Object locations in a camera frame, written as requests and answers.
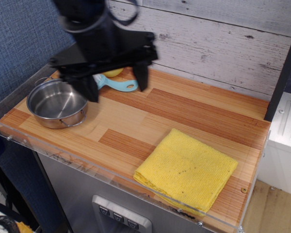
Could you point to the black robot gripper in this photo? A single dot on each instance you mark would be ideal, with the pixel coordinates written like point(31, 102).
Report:
point(100, 45)

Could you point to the folded yellow cloth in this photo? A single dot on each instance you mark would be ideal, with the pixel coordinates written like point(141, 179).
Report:
point(187, 173)

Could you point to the silver button control panel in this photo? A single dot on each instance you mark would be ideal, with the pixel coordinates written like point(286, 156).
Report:
point(121, 214)

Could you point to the clear acrylic edge guard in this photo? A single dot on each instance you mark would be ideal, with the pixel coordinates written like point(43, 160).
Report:
point(116, 142)

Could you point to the light blue scrub brush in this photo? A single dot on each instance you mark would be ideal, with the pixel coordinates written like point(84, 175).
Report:
point(127, 86)

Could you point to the white ribbed appliance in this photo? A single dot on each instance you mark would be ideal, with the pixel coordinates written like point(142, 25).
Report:
point(275, 166)

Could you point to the small stainless steel pan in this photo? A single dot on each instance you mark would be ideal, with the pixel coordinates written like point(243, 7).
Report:
point(56, 105)

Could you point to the yellow black object bottom left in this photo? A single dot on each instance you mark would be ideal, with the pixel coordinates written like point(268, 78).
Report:
point(9, 225)

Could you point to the yellow plastic potato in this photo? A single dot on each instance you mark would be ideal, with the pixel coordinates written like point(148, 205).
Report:
point(113, 73)

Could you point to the stainless steel cabinet front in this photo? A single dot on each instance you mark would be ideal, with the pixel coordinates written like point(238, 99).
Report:
point(75, 187)

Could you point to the right dark vertical post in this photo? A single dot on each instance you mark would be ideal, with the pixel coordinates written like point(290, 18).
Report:
point(279, 88)

